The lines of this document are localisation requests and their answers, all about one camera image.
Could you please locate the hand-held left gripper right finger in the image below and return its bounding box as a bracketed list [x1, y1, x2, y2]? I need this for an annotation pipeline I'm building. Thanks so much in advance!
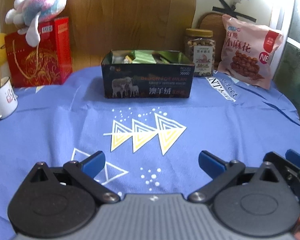
[189, 150, 287, 204]

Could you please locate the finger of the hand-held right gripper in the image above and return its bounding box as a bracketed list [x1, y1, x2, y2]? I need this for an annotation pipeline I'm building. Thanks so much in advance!
[285, 149, 300, 173]
[263, 151, 300, 200]

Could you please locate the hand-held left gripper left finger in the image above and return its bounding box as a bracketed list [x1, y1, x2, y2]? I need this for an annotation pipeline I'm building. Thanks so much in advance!
[25, 151, 120, 204]

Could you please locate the dark cardboard box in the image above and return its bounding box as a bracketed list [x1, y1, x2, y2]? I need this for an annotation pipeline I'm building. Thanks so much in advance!
[101, 50, 194, 99]

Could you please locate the green snack packet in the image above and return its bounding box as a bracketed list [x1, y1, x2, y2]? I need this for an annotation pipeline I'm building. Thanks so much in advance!
[131, 50, 157, 65]

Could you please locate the blue printed tablecloth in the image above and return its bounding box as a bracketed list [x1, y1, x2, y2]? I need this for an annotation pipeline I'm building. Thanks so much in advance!
[0, 66, 300, 240]

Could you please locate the nut jar with gold lid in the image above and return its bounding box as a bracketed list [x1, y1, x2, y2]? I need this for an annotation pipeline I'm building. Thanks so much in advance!
[185, 28, 217, 77]

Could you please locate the white enamel mug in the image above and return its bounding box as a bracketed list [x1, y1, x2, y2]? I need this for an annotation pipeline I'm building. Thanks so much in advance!
[0, 76, 19, 120]

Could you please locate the dark cabinet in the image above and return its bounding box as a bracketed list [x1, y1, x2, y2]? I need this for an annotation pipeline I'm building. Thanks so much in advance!
[273, 0, 300, 121]

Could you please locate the pink snack bag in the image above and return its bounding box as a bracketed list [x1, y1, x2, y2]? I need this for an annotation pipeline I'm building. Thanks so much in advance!
[217, 14, 284, 90]

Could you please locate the red gift bag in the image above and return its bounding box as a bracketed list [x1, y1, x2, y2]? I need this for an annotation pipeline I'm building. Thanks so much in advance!
[4, 17, 73, 88]

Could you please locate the wooden cutting board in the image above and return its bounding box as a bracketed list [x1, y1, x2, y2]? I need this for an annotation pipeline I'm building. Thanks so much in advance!
[197, 12, 227, 70]

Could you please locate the wooden panel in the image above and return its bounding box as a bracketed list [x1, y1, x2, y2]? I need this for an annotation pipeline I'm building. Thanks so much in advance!
[0, 0, 199, 73]

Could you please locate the pink blue plush toy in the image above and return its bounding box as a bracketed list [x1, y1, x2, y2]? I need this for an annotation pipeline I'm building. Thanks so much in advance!
[5, 0, 72, 47]

